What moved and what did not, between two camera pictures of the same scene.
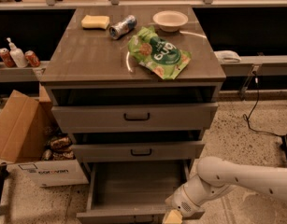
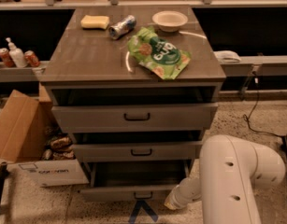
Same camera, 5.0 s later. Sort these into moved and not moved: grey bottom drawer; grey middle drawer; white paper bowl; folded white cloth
Moved: grey bottom drawer
Not moved: folded white cloth; grey middle drawer; white paper bowl
